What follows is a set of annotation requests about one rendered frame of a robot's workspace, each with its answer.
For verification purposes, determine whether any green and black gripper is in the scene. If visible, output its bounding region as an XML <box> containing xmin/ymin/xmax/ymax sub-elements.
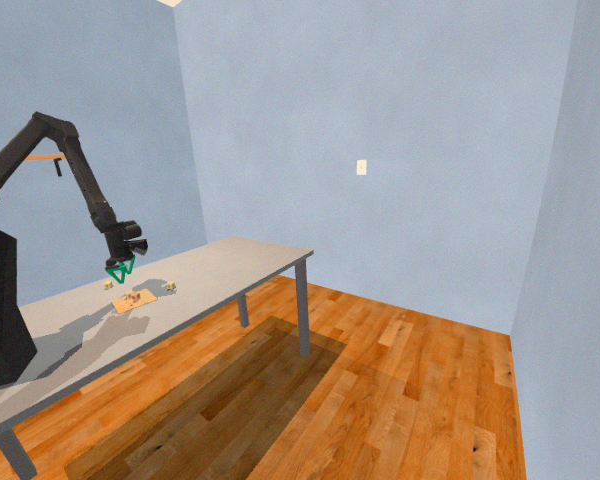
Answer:
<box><xmin>105</xmin><ymin>242</ymin><xmax>135</xmax><ymax>284</ymax></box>

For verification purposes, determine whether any orange flat mat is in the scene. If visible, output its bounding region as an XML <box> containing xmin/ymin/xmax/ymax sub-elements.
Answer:
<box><xmin>111</xmin><ymin>289</ymin><xmax>157</xmax><ymax>314</ymax></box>

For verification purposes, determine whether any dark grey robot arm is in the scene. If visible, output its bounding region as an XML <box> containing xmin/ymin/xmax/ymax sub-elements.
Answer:
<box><xmin>0</xmin><ymin>111</ymin><xmax>148</xmax><ymax>258</ymax></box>

